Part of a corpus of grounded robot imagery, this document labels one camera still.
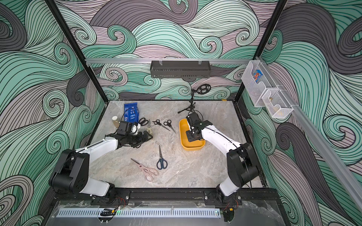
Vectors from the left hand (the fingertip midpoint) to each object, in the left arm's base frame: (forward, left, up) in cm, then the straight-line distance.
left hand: (148, 137), depth 89 cm
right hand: (+1, -30, +1) cm, 30 cm away
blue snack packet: (+24, +17, -4) cm, 30 cm away
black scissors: (+18, +8, -8) cm, 21 cm away
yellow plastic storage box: (+13, -24, -7) cm, 28 cm away
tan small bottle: (+13, +25, 0) cm, 28 cm away
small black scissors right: (+17, -12, -9) cm, 23 cm away
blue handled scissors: (-14, -9, -8) cm, 18 cm away
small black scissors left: (+18, -3, -8) cm, 20 cm away
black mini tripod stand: (+28, -36, +17) cm, 49 cm away
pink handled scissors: (-19, -2, -7) cm, 21 cm away
